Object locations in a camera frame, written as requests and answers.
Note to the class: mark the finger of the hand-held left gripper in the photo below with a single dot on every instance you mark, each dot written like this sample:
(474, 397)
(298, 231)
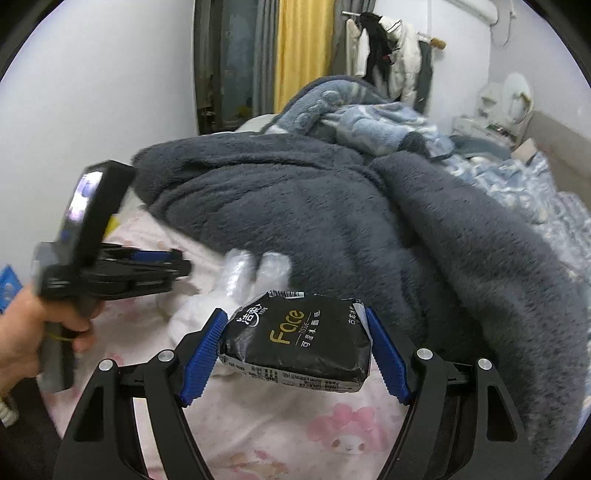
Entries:
(138, 255)
(147, 279)

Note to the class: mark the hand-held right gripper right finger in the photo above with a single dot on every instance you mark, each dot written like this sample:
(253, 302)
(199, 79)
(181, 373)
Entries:
(388, 364)

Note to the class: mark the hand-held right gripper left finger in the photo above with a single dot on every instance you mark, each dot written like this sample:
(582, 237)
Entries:
(203, 364)

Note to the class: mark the small bubble wrap piece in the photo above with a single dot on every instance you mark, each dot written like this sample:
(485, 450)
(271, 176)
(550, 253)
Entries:
(238, 277)

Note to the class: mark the black tissue packet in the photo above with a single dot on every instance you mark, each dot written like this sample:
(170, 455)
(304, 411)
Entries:
(295, 341)

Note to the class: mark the person's left hand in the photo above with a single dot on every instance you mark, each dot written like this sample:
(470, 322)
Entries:
(23, 332)

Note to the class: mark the white crumpled paper towel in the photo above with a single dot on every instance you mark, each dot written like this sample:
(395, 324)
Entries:
(198, 318)

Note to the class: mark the blue printed plastic bag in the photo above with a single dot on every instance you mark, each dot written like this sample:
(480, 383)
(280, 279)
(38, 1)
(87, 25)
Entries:
(9, 288)

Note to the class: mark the pink printed bed sheet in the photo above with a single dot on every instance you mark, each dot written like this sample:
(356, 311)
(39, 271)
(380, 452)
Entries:
(277, 438)

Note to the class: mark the dark grey fleece blanket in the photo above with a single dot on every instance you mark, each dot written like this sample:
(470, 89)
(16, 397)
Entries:
(346, 207)

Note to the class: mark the dark balcony door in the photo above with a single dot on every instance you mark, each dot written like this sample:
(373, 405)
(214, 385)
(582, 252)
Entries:
(226, 69)

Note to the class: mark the grey curtain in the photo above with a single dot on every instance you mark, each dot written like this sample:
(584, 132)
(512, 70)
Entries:
(341, 41)
(265, 55)

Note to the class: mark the grey pillow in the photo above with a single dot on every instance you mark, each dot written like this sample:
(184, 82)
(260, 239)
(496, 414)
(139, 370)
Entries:
(480, 145)

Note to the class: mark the blue grey plush blanket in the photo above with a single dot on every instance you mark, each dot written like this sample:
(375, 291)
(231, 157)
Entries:
(351, 120)

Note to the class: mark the white dressing table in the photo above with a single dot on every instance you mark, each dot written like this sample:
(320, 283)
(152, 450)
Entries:
(466, 125)

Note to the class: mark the tan cushion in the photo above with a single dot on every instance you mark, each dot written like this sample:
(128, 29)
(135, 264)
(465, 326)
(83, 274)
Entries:
(525, 150)

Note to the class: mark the yellow curtain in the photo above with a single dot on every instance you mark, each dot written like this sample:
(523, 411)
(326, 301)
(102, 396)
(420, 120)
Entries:
(304, 46)

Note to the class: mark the beige headboard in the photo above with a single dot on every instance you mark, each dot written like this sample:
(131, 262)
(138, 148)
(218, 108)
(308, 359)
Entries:
(563, 152)

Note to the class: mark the grey garment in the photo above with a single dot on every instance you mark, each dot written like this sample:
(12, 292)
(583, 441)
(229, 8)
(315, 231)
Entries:
(425, 78)

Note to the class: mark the white round fan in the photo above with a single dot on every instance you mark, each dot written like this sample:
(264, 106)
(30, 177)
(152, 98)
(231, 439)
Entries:
(515, 92)

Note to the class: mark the cream garment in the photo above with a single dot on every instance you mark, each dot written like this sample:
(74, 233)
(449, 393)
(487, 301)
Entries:
(355, 46)

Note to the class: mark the black garment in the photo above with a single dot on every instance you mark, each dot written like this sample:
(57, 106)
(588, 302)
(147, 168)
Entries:
(376, 41)

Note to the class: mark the white air conditioner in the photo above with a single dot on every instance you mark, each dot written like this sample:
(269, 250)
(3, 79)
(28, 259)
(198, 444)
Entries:
(475, 9)

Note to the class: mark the clothes rail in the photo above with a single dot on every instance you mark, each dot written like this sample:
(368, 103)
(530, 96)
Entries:
(434, 42)

